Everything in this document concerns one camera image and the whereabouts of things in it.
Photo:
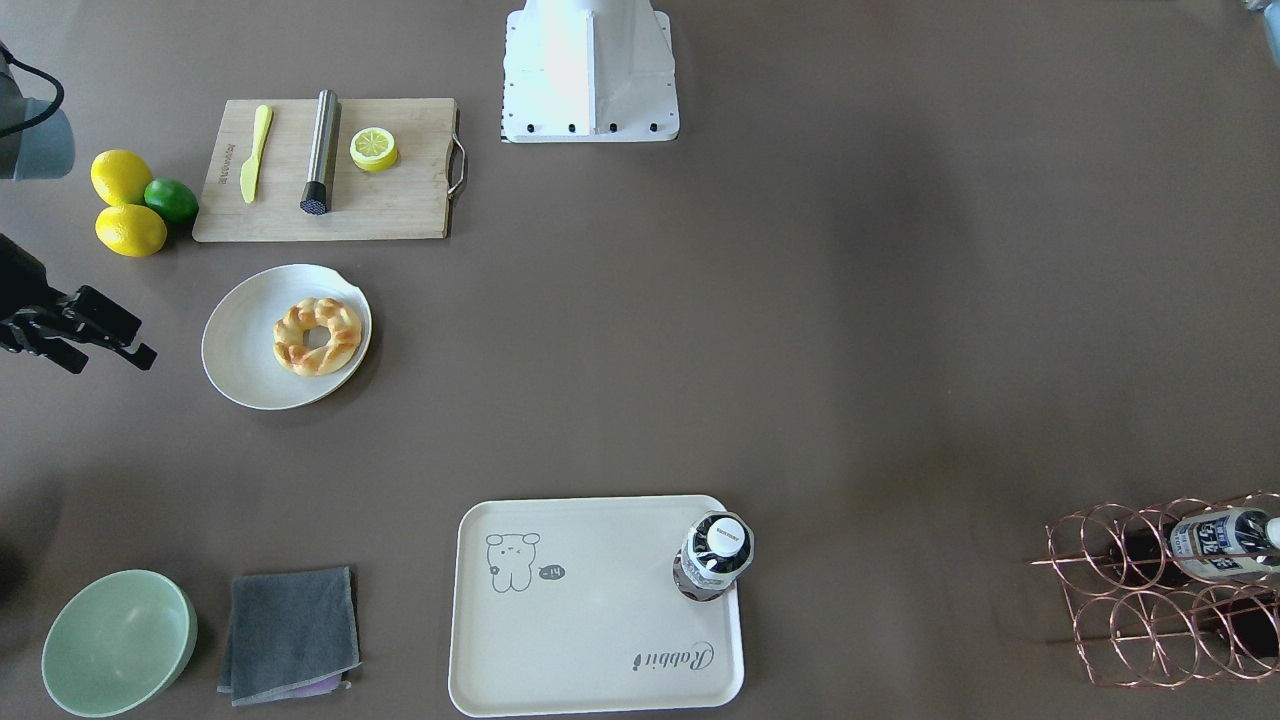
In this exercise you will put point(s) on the dark drink bottle on tray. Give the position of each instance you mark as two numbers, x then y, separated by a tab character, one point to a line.
718	548

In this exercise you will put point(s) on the yellow plastic knife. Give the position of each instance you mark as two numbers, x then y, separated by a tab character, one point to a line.
249	173

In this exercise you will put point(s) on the cream rabbit tray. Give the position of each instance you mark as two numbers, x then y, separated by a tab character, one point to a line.
569	606

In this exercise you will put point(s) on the bamboo cutting board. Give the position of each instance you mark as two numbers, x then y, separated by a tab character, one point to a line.
410	201

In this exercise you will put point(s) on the yellow lemon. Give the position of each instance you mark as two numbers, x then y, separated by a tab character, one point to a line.
120	177
131	230

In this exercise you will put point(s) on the half lemon slice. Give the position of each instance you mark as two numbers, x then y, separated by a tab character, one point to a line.
373	149

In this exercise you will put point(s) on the braided glazed donut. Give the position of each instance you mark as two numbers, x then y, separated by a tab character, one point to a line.
317	337

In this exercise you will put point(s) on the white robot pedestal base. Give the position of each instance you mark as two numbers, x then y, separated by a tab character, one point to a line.
589	72

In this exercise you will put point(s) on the yellow lemon upper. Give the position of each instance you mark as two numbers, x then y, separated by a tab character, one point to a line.
120	177

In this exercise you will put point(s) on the yellow lemon lower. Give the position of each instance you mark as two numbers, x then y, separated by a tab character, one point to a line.
131	230

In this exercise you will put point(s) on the bottle in rack upper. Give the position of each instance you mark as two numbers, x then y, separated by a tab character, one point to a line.
1224	544

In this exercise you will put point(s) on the white round plate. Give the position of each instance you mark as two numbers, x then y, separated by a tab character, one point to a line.
237	347

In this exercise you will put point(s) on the steel cylindrical grinder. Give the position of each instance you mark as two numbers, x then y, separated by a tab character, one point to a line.
316	195

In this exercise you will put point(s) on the green lime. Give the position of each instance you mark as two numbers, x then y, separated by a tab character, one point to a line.
173	200

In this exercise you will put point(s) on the green bowl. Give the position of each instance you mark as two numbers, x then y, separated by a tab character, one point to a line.
117	643

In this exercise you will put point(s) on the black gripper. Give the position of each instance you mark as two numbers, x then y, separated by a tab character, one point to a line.
22	283

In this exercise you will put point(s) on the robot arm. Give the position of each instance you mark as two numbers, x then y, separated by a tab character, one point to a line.
37	143

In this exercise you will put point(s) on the grey folded cloth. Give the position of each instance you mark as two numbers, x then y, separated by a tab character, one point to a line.
290	635

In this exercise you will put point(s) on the copper wire bottle rack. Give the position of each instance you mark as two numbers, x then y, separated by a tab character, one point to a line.
1139	619

